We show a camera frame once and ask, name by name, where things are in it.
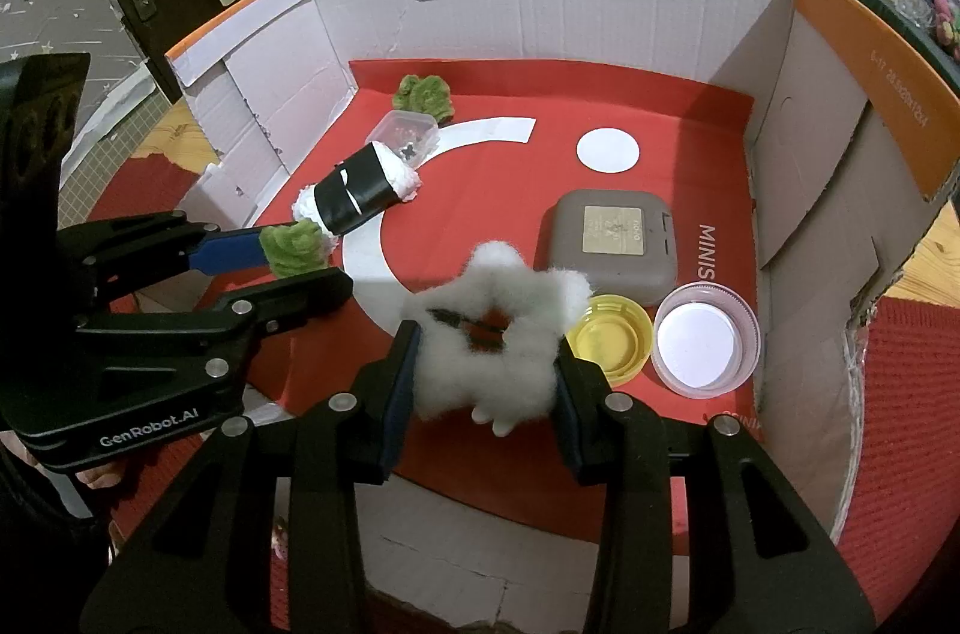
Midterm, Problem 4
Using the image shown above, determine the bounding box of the pink plush toy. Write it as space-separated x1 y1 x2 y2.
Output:
930 0 960 58

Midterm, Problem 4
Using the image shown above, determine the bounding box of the yellow plastic lid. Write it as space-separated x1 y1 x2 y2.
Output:
564 295 655 389

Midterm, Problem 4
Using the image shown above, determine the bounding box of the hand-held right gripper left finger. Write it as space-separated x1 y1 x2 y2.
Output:
79 319 422 634

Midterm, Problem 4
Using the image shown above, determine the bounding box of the clear square plastic container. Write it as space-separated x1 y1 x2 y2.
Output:
366 109 442 161

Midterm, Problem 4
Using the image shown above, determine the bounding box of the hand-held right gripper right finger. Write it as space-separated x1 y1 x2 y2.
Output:
553 353 878 634

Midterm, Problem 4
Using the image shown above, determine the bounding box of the white fluffy star plush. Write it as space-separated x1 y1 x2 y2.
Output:
401 240 593 438

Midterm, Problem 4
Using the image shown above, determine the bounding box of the cluttered dark dresser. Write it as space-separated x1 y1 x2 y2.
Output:
844 0 960 103

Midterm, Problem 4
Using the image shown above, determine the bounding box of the green fuzzy plush piece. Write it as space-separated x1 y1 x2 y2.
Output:
259 219 338 279
394 74 457 124

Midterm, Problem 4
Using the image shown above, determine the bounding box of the clear round plastic lid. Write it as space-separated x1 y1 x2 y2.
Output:
651 283 762 398

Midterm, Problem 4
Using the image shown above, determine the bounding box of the white and black sushi plush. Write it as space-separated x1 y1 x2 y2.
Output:
291 141 422 245

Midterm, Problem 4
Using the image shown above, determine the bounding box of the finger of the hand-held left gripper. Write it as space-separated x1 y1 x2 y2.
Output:
56 211 271 326
75 268 355 395

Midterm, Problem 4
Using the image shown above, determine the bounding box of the red sheet with white logo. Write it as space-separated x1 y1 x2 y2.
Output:
247 58 766 537

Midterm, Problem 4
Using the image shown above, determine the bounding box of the red textured cloth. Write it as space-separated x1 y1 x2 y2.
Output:
90 150 960 634

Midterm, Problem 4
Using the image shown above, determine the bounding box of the grey square case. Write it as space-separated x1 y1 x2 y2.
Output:
540 189 680 307

